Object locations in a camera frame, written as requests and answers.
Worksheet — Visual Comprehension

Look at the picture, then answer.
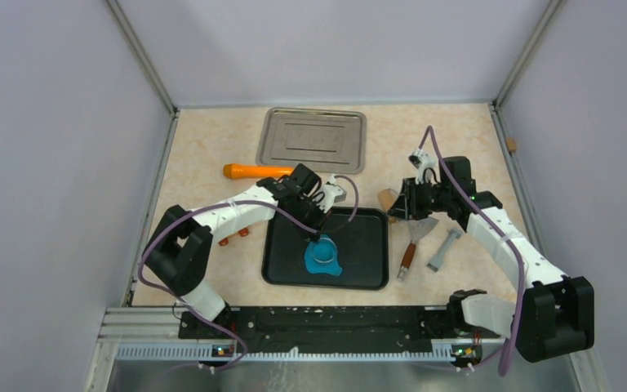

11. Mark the metal scraper wooden handle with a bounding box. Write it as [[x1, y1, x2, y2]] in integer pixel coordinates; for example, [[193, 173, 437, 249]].
[[397, 216, 438, 281]]

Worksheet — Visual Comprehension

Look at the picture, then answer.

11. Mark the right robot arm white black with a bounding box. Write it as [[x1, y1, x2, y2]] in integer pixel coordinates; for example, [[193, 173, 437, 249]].
[[388, 151, 595, 363]]

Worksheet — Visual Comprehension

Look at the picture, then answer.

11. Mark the blue dough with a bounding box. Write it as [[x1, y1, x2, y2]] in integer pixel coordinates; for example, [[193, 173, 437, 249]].
[[304, 235, 343, 277]]

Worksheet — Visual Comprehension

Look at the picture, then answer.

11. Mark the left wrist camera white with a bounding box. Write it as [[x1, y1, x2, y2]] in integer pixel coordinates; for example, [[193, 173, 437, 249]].
[[319, 175, 346, 212]]

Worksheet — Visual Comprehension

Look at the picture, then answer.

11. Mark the round metal cookie cutter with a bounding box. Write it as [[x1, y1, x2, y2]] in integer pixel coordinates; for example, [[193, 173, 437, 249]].
[[310, 237, 338, 265]]

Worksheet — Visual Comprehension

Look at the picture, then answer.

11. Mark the grey dumbbell-shaped tool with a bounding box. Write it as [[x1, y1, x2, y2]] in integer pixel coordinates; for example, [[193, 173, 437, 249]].
[[426, 227, 463, 272]]

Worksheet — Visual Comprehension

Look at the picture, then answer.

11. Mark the small wooden cork piece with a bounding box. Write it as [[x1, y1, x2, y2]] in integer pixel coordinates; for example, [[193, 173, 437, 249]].
[[505, 137, 518, 154]]

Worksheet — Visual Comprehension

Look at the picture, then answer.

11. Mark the wooden rolling pin roller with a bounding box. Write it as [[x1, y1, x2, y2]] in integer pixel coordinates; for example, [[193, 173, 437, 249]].
[[377, 188, 398, 224]]

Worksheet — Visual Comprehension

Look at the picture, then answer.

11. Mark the silver metal tray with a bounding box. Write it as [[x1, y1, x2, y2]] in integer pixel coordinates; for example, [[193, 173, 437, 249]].
[[256, 107, 367, 175]]

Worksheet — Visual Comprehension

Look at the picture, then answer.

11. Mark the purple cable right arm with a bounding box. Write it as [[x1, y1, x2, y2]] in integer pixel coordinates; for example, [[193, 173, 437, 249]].
[[417, 126, 527, 377]]

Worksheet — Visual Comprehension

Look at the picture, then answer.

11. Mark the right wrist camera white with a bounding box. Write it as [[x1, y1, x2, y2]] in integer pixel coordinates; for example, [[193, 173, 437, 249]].
[[408, 148, 436, 185]]

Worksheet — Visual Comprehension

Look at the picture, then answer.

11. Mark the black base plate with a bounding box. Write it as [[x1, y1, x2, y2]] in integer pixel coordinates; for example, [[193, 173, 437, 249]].
[[178, 305, 496, 354]]

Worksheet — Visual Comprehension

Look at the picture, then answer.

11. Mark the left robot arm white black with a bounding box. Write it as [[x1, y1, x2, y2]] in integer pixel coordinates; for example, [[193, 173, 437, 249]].
[[138, 164, 347, 338]]

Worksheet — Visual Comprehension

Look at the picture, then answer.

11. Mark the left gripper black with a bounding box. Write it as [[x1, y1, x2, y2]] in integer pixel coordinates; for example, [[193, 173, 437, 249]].
[[290, 196, 331, 244]]

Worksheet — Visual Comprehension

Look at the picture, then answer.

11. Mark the yellow toy car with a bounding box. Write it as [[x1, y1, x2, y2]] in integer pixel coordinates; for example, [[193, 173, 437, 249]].
[[218, 227, 250, 247]]

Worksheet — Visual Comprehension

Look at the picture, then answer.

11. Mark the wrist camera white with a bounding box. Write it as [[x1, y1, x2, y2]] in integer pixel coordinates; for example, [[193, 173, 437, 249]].
[[319, 175, 346, 212], [408, 148, 436, 185]]

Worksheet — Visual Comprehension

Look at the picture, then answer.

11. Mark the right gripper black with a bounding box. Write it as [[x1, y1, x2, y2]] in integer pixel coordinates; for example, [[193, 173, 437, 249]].
[[386, 177, 451, 221]]

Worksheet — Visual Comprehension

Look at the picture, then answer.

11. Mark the black baking tray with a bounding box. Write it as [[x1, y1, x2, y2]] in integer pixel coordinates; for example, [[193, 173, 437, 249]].
[[261, 207, 389, 290]]

